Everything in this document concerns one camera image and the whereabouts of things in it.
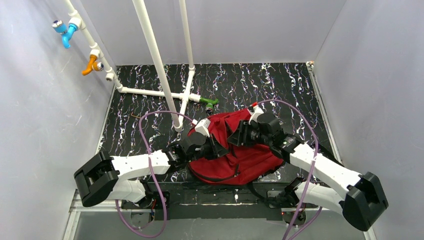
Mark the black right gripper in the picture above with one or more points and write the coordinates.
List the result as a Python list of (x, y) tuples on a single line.
[(238, 135)]

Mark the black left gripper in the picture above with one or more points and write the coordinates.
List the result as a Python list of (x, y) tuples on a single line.
[(214, 148)]

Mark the red student backpack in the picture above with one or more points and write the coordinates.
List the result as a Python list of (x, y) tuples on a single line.
[(242, 164)]

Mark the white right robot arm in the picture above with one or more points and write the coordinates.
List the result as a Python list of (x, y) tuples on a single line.
[(359, 198)]

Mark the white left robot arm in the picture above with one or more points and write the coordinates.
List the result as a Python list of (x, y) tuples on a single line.
[(106, 177)]

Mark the orange faucet valve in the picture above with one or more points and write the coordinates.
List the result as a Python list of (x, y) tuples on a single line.
[(93, 65)]

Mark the blue faucet valve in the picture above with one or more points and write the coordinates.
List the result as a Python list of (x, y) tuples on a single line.
[(67, 31)]

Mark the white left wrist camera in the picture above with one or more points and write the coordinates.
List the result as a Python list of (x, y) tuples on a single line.
[(202, 127)]

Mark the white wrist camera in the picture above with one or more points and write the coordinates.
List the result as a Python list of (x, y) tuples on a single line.
[(255, 111), (202, 127)]

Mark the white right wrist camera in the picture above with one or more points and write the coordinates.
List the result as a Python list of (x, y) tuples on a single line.
[(255, 111)]

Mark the white PVC pipe frame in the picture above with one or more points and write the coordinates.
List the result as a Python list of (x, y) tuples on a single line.
[(144, 20)]

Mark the aluminium rail frame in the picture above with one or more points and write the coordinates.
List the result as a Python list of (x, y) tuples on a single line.
[(219, 212)]

